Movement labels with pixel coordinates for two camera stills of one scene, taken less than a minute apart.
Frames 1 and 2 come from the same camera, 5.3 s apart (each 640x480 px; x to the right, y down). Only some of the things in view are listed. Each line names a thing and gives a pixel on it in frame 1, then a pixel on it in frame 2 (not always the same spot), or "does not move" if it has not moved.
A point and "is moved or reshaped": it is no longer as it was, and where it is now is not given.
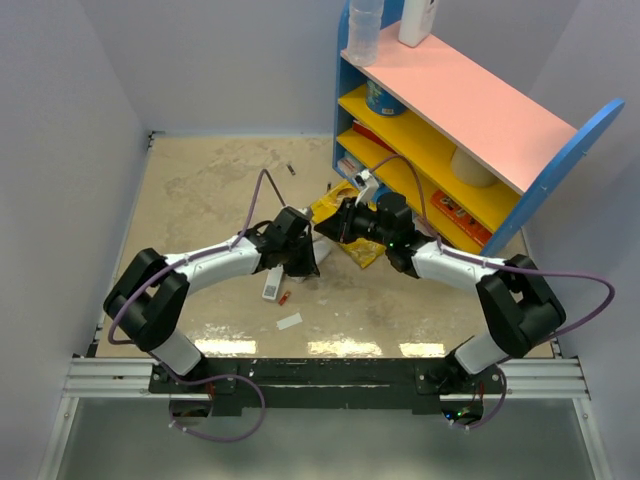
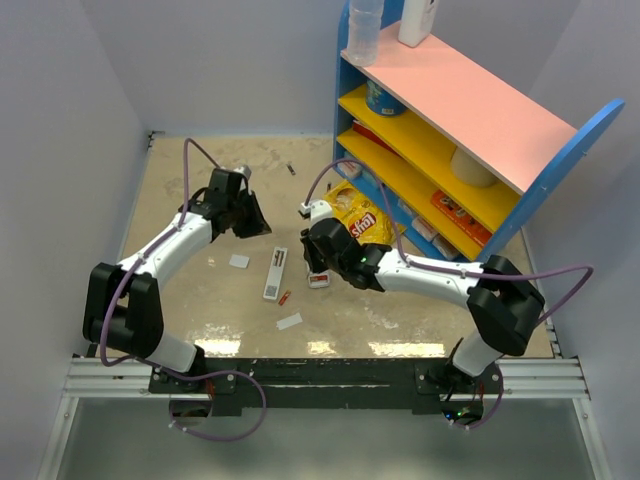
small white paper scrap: (289, 321) does not move
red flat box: (356, 126) does not move
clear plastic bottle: (364, 28) does not move
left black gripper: (308, 265) → (258, 225)
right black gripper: (340, 226) → (316, 266)
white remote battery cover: (321, 251) is moved or reshaped
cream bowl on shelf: (471, 170) does not move
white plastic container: (416, 23) does not move
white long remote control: (272, 283) does not move
